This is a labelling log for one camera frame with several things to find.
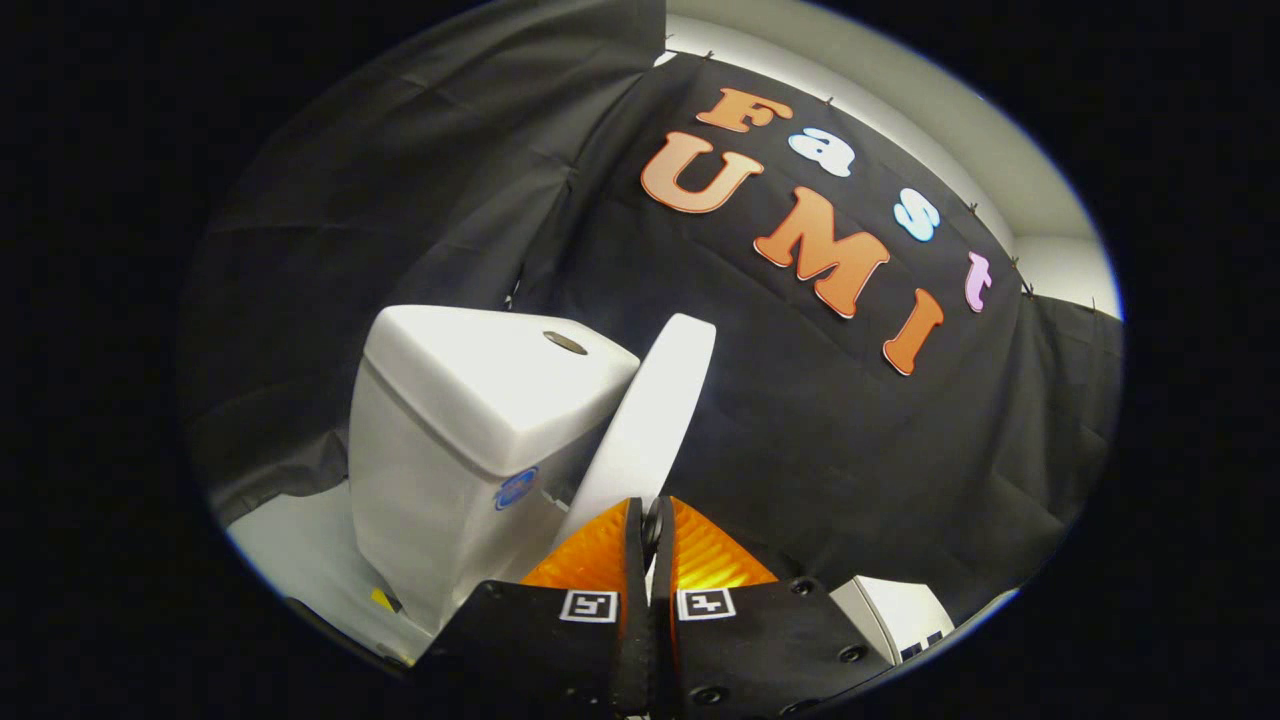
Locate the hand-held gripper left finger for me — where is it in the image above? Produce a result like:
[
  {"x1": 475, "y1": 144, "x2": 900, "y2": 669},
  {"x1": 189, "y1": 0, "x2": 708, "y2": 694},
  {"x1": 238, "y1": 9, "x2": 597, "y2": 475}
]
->
[{"x1": 415, "y1": 497, "x2": 651, "y2": 716}]

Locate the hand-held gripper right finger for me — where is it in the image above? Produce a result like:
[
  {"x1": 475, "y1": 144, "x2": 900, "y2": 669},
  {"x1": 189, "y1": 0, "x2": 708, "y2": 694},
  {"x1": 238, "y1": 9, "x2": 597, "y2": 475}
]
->
[{"x1": 650, "y1": 495, "x2": 891, "y2": 716}]

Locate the white toilet lid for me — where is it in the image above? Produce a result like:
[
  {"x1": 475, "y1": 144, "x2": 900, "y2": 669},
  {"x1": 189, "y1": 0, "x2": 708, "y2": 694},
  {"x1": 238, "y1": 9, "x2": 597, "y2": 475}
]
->
[{"x1": 548, "y1": 313, "x2": 717, "y2": 556}]

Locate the white toilet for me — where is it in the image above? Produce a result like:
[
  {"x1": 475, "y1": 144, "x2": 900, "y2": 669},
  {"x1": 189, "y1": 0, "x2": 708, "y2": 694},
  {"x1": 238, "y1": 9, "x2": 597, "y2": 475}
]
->
[{"x1": 348, "y1": 305, "x2": 641, "y2": 636}]

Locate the white cabinet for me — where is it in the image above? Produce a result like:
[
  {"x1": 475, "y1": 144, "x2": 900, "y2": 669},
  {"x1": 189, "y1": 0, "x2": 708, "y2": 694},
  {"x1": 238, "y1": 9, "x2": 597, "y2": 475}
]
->
[{"x1": 830, "y1": 576, "x2": 956, "y2": 666}]

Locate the black backdrop cloth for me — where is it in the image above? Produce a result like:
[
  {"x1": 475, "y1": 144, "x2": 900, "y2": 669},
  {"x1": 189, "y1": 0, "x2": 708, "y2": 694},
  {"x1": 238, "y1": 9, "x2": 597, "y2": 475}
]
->
[{"x1": 180, "y1": 0, "x2": 1123, "y2": 621}]

